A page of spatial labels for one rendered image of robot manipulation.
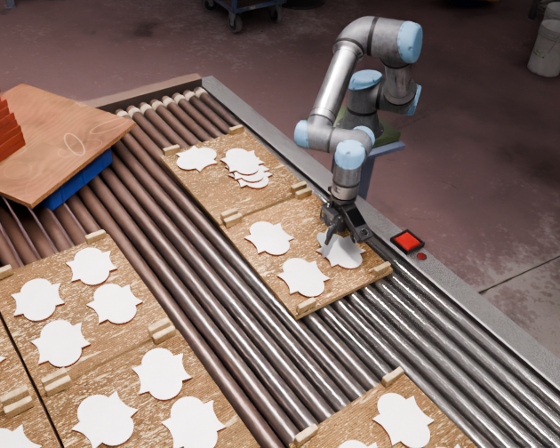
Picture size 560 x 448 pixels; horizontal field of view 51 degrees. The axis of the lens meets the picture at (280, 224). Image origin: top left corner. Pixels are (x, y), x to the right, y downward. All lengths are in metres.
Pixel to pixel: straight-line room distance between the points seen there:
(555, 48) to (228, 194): 3.77
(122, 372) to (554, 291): 2.39
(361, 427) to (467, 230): 2.18
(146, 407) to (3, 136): 0.96
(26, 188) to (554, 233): 2.81
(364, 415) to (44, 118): 1.42
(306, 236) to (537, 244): 1.99
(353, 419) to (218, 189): 0.89
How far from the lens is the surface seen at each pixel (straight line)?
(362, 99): 2.25
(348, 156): 1.53
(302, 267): 1.68
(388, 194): 3.54
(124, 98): 2.40
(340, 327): 1.60
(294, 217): 1.85
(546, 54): 5.29
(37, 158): 1.97
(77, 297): 1.65
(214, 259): 1.73
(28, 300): 1.67
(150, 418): 1.41
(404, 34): 1.84
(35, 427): 1.45
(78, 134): 2.05
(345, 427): 1.42
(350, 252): 1.75
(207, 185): 1.96
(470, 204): 3.64
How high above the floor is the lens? 2.16
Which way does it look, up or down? 42 degrees down
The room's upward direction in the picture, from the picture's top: 5 degrees clockwise
